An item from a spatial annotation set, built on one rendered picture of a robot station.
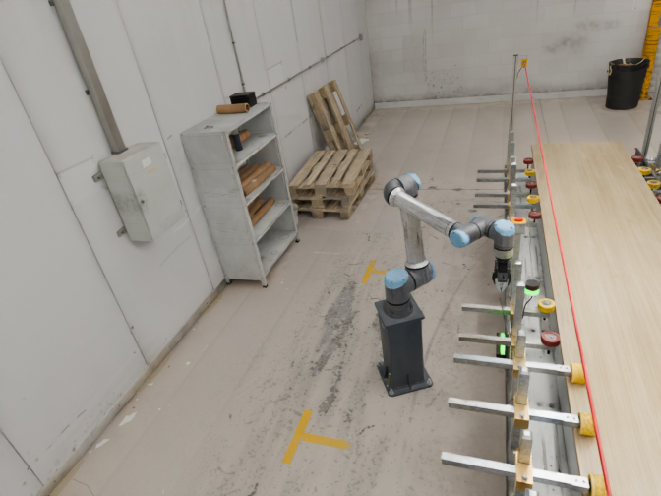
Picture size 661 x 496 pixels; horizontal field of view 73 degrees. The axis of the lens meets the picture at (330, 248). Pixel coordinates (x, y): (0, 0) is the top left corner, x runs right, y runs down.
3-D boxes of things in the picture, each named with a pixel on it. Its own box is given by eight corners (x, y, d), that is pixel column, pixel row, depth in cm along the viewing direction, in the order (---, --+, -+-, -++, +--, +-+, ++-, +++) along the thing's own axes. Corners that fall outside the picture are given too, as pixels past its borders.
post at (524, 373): (511, 454, 189) (519, 372, 165) (511, 446, 192) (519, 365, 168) (520, 455, 188) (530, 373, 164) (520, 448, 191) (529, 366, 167)
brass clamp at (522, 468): (513, 489, 151) (514, 480, 148) (512, 454, 162) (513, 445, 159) (533, 493, 149) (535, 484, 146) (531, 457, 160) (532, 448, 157)
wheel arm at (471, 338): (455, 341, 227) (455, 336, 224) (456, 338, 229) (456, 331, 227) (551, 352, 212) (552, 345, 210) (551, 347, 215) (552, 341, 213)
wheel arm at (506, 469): (441, 465, 161) (441, 459, 159) (442, 456, 164) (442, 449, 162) (601, 496, 144) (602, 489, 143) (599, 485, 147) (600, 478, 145)
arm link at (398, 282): (380, 296, 287) (378, 274, 278) (400, 285, 294) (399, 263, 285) (395, 307, 276) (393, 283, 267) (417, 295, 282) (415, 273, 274)
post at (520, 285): (510, 361, 227) (516, 283, 203) (510, 356, 230) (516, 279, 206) (517, 362, 226) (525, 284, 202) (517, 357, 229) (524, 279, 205)
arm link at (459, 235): (373, 182, 254) (464, 234, 207) (390, 175, 259) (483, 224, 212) (374, 200, 261) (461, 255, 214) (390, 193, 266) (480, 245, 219)
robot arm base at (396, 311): (389, 321, 280) (388, 309, 275) (380, 303, 297) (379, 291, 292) (418, 314, 282) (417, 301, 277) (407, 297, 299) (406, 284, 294)
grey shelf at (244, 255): (226, 284, 453) (179, 133, 375) (265, 239, 524) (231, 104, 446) (266, 287, 438) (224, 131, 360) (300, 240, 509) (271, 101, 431)
